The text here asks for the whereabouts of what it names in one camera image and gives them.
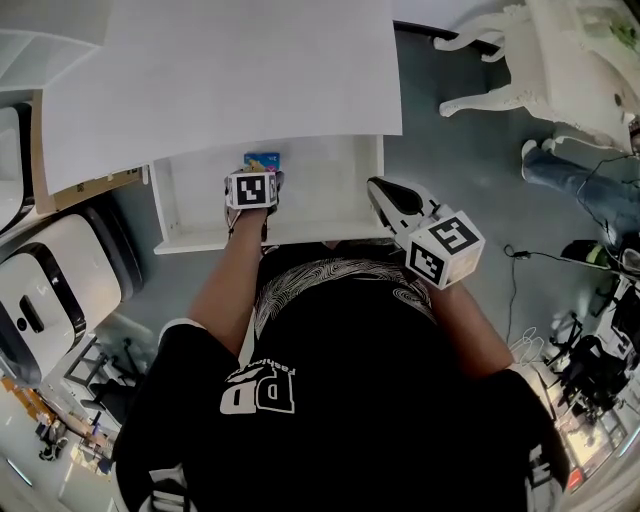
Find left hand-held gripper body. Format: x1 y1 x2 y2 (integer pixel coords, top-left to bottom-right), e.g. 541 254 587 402
223 169 285 211

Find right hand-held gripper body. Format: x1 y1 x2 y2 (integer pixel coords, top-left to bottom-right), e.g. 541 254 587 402
392 203 486 290

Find small blue printed box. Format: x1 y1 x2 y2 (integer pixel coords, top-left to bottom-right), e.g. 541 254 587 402
243 152 282 175

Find white drawer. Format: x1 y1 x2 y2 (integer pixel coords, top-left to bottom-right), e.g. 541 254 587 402
149 133 399 256

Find person's right forearm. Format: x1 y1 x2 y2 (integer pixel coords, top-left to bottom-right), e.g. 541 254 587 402
429 279 516 381

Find person's left forearm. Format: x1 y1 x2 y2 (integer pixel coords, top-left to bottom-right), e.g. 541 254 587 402
187 207 271 359

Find person's patterned shorts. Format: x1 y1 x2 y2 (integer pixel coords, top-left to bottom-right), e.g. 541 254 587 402
254 239 436 326

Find white cabinet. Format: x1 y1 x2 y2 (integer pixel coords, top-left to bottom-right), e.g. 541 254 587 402
42 0 404 196

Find black round seat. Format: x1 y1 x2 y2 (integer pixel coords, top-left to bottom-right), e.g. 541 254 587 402
559 238 614 271

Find person's black t-shirt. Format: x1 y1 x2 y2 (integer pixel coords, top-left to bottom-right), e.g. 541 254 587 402
112 239 571 512

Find brown cardboard box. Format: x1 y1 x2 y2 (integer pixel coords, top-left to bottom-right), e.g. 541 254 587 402
32 89 151 214

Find cream dressing table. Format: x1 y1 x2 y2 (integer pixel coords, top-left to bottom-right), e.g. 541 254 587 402
433 0 640 151

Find white machine lower unit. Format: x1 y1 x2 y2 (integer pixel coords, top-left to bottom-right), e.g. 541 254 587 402
0 204 146 386

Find white machine unit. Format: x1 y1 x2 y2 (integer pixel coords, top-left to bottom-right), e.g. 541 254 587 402
0 102 36 236
0 204 146 386

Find white machine upper unit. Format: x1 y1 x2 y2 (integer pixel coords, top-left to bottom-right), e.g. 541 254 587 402
0 102 36 236

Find small green plant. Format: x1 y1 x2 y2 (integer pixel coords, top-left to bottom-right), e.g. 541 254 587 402
607 14 640 51

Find black power cable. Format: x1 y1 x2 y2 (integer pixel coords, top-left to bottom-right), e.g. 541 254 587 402
502 243 616 351

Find white cable bundle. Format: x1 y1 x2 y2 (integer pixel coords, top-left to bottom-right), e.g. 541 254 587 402
509 327 546 369

